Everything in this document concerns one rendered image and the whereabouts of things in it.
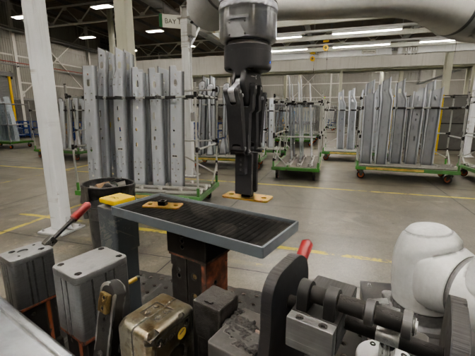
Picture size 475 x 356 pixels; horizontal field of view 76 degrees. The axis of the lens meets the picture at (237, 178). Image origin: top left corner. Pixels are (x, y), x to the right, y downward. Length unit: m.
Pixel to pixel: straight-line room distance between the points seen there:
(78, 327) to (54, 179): 3.43
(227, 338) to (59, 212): 3.71
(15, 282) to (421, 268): 0.93
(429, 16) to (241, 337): 0.67
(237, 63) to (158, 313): 0.38
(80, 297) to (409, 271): 0.75
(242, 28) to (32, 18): 3.63
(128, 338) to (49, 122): 3.54
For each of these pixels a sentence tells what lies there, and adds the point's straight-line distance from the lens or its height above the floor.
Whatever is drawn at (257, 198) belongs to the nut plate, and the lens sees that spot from 0.51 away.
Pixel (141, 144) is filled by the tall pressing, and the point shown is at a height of 0.92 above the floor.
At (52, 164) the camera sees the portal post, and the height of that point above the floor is 0.81.
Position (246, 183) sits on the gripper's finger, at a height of 1.24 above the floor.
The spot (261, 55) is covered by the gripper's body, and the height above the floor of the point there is 1.44.
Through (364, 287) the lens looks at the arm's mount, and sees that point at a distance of 1.14.
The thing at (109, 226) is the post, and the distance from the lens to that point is 0.79.
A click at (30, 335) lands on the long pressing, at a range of 0.66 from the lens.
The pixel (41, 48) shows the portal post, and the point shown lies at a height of 2.03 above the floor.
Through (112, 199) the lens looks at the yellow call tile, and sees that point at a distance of 0.78.
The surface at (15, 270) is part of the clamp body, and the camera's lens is 0.81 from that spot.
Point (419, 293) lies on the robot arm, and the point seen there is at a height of 0.92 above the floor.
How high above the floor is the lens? 1.36
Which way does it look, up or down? 12 degrees down
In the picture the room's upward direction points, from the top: straight up
